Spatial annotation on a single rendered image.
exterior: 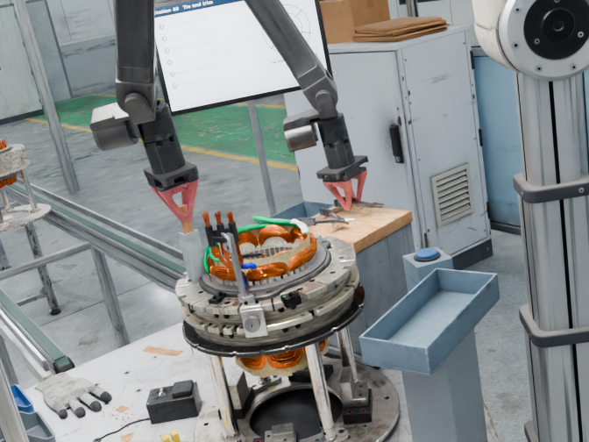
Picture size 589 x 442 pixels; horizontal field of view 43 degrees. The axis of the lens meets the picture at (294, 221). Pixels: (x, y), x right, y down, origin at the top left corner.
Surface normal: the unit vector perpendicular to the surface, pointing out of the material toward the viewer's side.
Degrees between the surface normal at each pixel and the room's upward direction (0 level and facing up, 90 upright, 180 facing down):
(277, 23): 96
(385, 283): 90
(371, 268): 90
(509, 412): 0
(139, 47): 117
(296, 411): 0
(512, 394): 0
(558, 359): 90
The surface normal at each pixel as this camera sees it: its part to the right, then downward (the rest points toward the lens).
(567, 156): -0.04, 0.32
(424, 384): -0.58, 0.36
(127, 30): 0.00, 0.75
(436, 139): 0.56, 0.16
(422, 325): -0.18, -0.93
